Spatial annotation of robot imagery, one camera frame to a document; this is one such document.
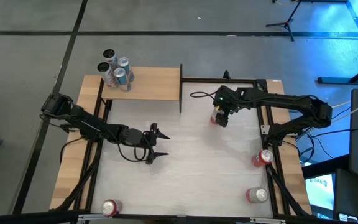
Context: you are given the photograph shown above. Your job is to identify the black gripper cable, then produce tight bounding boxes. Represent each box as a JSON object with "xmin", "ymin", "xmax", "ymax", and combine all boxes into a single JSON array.
[
  {"xmin": 116, "ymin": 141, "xmax": 150, "ymax": 163},
  {"xmin": 190, "ymin": 90, "xmax": 219, "ymax": 101}
]

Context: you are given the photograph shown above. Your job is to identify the black stand base bar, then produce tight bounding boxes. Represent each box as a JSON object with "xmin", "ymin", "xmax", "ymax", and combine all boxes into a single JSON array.
[{"xmin": 318, "ymin": 60, "xmax": 358, "ymax": 85}]

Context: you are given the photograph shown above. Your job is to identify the black cable bundle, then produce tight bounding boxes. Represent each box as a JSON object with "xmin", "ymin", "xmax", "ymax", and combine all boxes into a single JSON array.
[{"xmin": 287, "ymin": 105, "xmax": 354, "ymax": 162}]

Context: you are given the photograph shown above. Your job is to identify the black tripod stand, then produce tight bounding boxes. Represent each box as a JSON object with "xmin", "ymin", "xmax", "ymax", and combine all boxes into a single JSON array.
[{"xmin": 265, "ymin": 0, "xmax": 303, "ymax": 42}]

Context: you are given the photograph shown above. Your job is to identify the black computer case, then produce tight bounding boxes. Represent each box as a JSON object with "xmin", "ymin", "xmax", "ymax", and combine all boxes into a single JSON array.
[{"xmin": 333, "ymin": 167, "xmax": 358, "ymax": 218}]

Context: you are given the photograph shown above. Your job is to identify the computer monitor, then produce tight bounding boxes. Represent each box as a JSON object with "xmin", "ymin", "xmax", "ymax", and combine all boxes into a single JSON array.
[{"xmin": 304, "ymin": 172, "xmax": 336, "ymax": 218}]

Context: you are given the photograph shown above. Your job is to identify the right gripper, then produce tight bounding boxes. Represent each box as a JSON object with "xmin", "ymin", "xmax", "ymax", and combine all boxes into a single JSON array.
[{"xmin": 211, "ymin": 85, "xmax": 241, "ymax": 128}]

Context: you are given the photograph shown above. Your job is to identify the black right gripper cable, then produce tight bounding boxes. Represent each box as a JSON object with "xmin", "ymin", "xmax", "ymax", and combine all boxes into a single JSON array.
[{"xmin": 190, "ymin": 90, "xmax": 219, "ymax": 101}]

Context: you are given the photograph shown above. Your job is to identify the black crossbar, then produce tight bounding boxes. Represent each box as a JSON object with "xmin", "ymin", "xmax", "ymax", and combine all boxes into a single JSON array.
[{"xmin": 0, "ymin": 210, "xmax": 291, "ymax": 224}]

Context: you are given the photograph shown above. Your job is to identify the wooden shelf with black posts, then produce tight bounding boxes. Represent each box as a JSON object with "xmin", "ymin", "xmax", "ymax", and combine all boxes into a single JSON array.
[{"xmin": 101, "ymin": 63, "xmax": 183, "ymax": 114}]

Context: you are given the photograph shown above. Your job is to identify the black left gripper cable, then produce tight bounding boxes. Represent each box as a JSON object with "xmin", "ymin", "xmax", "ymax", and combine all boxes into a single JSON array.
[{"xmin": 116, "ymin": 141, "xmax": 150, "ymax": 163}]

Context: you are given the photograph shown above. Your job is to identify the black floor cable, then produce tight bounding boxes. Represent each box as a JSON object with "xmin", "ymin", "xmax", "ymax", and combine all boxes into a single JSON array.
[{"xmin": 59, "ymin": 136, "xmax": 86, "ymax": 166}]

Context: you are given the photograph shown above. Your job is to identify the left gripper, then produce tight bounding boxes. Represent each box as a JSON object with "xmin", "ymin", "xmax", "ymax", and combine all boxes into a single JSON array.
[{"xmin": 134, "ymin": 123, "xmax": 172, "ymax": 165}]

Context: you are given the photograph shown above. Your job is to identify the pink soda can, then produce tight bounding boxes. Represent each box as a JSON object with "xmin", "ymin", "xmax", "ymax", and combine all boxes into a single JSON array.
[{"xmin": 209, "ymin": 107, "xmax": 222, "ymax": 125}]

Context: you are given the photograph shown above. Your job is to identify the red soda can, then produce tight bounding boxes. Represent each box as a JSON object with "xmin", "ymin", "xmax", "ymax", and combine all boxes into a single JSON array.
[
  {"xmin": 246, "ymin": 185, "xmax": 269, "ymax": 204},
  {"xmin": 250, "ymin": 149, "xmax": 274, "ymax": 169},
  {"xmin": 101, "ymin": 198, "xmax": 123, "ymax": 218}
]

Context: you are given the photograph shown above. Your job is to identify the wooden table side plank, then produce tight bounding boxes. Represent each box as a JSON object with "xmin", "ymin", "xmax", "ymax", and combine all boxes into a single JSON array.
[
  {"xmin": 265, "ymin": 79, "xmax": 312, "ymax": 215},
  {"xmin": 50, "ymin": 74, "xmax": 105, "ymax": 211}
]

